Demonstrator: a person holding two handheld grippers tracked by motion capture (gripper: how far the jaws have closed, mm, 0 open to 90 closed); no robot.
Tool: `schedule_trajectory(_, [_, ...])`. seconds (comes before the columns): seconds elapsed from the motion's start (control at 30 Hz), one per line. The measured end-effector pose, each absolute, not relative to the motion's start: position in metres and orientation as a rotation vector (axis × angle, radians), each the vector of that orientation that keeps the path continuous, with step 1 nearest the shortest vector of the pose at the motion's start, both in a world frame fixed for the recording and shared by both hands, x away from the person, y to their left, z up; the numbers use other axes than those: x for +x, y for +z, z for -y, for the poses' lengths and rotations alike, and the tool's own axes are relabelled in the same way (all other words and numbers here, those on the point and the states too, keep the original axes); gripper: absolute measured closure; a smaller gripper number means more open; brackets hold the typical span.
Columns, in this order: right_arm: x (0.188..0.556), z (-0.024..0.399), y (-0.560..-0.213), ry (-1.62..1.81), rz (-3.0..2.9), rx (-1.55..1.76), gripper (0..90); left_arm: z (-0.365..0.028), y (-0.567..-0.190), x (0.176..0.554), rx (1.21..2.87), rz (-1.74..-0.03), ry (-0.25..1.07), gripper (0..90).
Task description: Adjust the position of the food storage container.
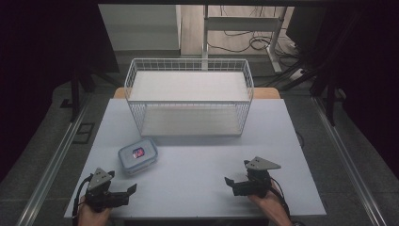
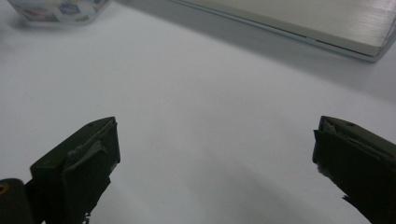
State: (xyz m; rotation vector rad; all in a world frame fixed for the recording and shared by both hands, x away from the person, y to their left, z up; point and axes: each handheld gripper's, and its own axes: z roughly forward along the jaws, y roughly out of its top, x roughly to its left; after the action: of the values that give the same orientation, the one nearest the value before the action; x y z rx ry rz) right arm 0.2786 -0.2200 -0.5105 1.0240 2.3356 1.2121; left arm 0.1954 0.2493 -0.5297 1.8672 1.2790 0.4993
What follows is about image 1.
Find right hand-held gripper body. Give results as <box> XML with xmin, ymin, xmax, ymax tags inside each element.
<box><xmin>232</xmin><ymin>155</ymin><xmax>282</xmax><ymax>200</ymax></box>

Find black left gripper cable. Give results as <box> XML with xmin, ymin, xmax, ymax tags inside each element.
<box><xmin>71</xmin><ymin>174</ymin><xmax>94</xmax><ymax>226</ymax></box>

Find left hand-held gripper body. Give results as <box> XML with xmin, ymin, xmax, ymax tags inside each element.
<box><xmin>84</xmin><ymin>167</ymin><xmax>130</xmax><ymax>214</ymax></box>

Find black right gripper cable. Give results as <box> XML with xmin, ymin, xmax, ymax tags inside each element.
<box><xmin>268</xmin><ymin>176</ymin><xmax>292</xmax><ymax>220</ymax></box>

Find clear food container blue lid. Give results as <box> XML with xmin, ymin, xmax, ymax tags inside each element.
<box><xmin>118</xmin><ymin>137</ymin><xmax>159</xmax><ymax>176</ymax></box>

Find black stand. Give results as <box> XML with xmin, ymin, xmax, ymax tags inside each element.
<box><xmin>69</xmin><ymin>60</ymin><xmax>97</xmax><ymax>123</ymax></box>
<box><xmin>323</xmin><ymin>70</ymin><xmax>339</xmax><ymax>127</ymax></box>

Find person's left hand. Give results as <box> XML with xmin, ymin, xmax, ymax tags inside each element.
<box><xmin>76</xmin><ymin>195</ymin><xmax>113</xmax><ymax>226</ymax></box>

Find wooden board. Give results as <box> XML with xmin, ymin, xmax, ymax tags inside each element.
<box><xmin>112</xmin><ymin>87</ymin><xmax>281</xmax><ymax>100</ymax></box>

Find metal floor rail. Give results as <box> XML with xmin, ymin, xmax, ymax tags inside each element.
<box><xmin>14</xmin><ymin>93</ymin><xmax>92</xmax><ymax>226</ymax></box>
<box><xmin>310</xmin><ymin>95</ymin><xmax>390</xmax><ymax>226</ymax></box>

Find white wire basket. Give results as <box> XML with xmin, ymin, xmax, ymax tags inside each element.
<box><xmin>123</xmin><ymin>57</ymin><xmax>255</xmax><ymax>137</ymax></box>

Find black floor cables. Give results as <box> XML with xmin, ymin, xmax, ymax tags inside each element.
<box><xmin>206</xmin><ymin>5</ymin><xmax>302</xmax><ymax>59</ymax></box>

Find white desk frame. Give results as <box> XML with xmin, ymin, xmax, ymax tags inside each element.
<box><xmin>201</xmin><ymin>5</ymin><xmax>289</xmax><ymax>73</ymax></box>

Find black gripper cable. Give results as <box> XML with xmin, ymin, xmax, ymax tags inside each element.
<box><xmin>268</xmin><ymin>176</ymin><xmax>292</xmax><ymax>220</ymax></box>
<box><xmin>71</xmin><ymin>174</ymin><xmax>94</xmax><ymax>226</ymax></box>

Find white power strip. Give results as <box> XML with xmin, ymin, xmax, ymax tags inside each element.
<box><xmin>289</xmin><ymin>67</ymin><xmax>306</xmax><ymax>82</ymax></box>

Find person's right hand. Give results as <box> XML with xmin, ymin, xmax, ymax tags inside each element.
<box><xmin>247</xmin><ymin>182</ymin><xmax>285</xmax><ymax>218</ymax></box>

